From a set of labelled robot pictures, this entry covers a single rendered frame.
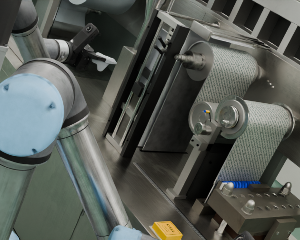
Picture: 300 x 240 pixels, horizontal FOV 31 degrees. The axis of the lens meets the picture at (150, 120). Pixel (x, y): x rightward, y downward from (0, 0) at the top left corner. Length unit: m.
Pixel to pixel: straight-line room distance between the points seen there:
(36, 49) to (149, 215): 0.63
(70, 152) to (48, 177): 1.20
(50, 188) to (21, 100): 1.39
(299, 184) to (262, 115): 3.02
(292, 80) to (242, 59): 0.21
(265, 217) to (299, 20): 0.77
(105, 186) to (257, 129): 0.91
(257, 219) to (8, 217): 1.01
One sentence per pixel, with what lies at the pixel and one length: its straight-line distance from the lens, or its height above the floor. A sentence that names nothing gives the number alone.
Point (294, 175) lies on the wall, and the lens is 4.88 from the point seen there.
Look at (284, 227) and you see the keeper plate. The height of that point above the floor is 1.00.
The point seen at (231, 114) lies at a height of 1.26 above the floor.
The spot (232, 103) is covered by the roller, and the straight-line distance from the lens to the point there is 1.82.
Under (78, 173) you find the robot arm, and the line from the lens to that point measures 1.03.
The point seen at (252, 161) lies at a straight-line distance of 1.94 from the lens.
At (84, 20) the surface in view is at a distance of 2.52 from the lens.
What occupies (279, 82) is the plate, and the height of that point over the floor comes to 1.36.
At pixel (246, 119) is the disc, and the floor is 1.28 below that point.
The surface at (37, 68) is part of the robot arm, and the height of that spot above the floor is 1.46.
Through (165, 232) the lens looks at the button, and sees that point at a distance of 1.67.
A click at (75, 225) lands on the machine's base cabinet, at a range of 2.05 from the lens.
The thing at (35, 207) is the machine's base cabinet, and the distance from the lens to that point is 2.29.
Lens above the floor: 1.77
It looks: 20 degrees down
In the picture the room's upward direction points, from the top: 24 degrees clockwise
